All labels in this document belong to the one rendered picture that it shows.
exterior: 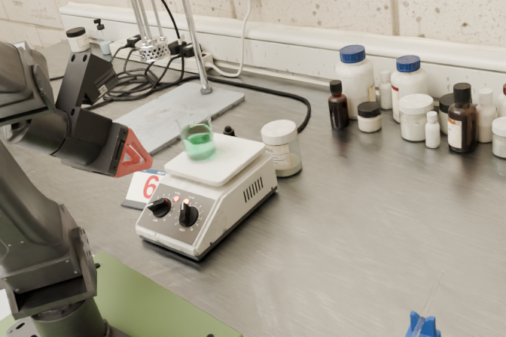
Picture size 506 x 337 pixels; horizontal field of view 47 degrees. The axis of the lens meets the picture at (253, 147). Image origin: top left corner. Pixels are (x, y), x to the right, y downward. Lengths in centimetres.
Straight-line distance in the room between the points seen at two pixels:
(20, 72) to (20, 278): 20
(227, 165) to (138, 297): 25
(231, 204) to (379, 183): 24
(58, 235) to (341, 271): 37
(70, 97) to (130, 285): 24
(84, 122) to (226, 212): 25
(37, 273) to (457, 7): 82
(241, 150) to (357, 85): 30
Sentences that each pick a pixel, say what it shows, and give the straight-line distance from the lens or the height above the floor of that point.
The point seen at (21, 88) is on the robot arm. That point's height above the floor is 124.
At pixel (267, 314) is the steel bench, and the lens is 74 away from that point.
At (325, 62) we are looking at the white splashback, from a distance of 126.
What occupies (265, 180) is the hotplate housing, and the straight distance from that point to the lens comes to 91.
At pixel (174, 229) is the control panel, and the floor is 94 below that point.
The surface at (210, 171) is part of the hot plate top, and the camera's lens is 86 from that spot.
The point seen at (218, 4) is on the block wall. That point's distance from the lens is 150.
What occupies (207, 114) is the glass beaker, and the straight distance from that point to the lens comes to 89.
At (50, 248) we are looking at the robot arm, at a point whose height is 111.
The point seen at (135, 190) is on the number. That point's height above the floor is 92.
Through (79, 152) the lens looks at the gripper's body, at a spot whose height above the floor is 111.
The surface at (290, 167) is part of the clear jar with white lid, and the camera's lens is 97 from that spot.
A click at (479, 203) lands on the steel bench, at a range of 89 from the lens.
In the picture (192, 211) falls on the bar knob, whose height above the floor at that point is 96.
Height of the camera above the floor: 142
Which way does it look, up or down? 28 degrees down
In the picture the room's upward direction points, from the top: 11 degrees counter-clockwise
